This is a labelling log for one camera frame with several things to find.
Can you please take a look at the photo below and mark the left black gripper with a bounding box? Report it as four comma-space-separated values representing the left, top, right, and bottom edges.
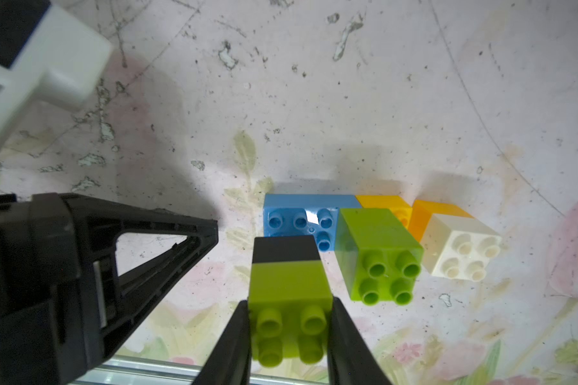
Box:
0, 193, 218, 384

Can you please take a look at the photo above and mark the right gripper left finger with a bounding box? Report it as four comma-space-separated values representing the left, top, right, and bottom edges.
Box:
192, 300, 251, 385

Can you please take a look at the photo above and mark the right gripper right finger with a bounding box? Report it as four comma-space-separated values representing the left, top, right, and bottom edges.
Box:
327, 297, 392, 385

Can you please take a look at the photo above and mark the green lego brick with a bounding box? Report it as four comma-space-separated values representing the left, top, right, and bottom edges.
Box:
335, 209, 424, 306
247, 260, 333, 368

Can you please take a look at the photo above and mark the black lego brick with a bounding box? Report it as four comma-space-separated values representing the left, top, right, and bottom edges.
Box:
252, 235, 320, 264

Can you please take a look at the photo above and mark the blue lego brick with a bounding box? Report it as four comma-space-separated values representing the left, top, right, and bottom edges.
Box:
263, 193, 361, 252

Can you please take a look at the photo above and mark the white lego brick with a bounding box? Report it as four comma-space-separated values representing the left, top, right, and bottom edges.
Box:
420, 213, 503, 282

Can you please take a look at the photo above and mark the yellow lego brick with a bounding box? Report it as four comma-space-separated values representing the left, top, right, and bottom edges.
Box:
356, 195, 413, 229

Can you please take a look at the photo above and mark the orange-yellow lego brick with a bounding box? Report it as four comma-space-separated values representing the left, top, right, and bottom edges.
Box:
408, 200, 471, 242

